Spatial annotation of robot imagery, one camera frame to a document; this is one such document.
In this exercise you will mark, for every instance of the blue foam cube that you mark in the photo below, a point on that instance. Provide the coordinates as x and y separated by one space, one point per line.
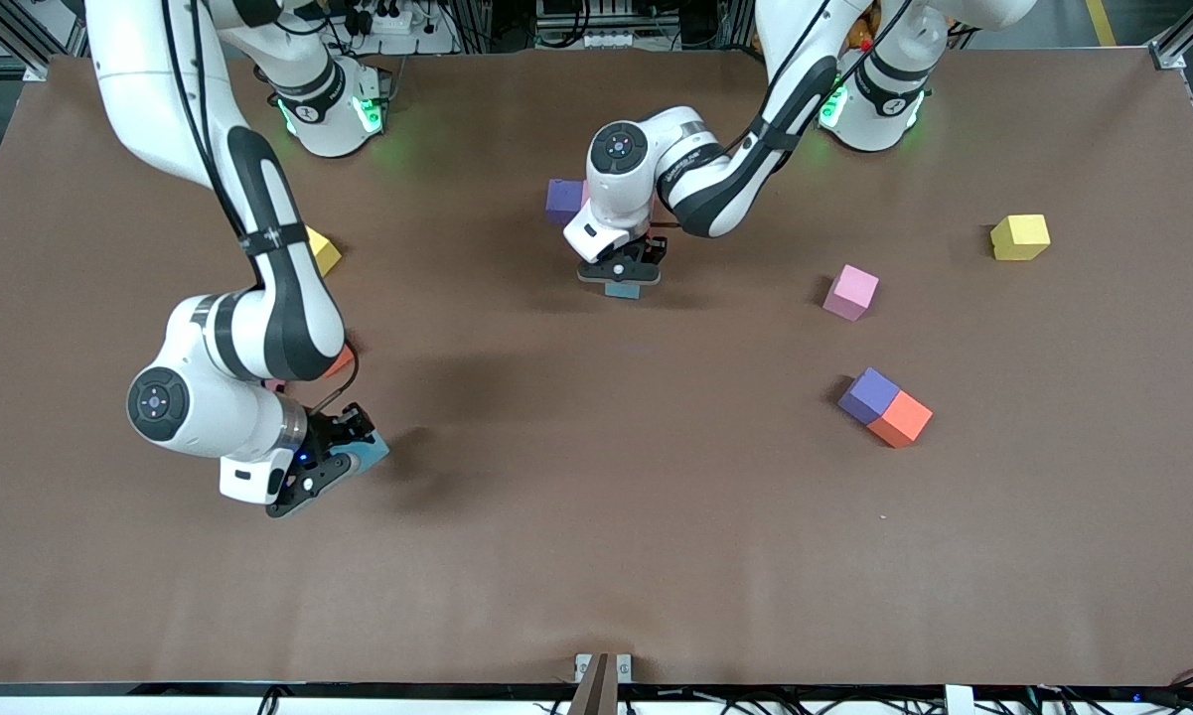
623 291
372 454

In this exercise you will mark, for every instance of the aluminium frame strut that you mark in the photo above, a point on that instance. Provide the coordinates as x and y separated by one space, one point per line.
1187 35
15 40

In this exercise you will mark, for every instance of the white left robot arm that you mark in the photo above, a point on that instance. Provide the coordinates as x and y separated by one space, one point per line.
656 139

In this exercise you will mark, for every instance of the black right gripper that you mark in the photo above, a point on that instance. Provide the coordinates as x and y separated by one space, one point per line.
330 431

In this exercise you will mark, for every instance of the large white power strip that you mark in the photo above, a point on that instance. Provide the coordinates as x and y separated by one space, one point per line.
407 25

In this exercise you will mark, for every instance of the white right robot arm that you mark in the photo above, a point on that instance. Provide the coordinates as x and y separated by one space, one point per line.
209 417

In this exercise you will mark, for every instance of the small white power strip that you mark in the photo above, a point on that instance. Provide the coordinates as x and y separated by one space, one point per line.
608 40

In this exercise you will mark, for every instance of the purple foam cube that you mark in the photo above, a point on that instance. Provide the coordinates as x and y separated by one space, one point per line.
868 395
563 202

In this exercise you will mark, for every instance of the yellow foam cube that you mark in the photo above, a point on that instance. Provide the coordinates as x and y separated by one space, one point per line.
1020 237
325 250

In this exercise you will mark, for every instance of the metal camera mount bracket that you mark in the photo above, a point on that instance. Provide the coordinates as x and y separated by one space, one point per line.
603 667

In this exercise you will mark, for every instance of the white tag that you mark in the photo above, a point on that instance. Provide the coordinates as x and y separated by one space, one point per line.
959 700

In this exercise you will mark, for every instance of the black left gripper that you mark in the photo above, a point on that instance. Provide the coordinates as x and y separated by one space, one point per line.
653 247

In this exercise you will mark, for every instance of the aluminium frame post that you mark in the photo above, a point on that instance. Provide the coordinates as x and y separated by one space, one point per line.
740 22
472 25

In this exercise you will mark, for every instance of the orange foam cube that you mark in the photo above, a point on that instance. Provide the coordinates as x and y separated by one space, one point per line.
900 418
344 363

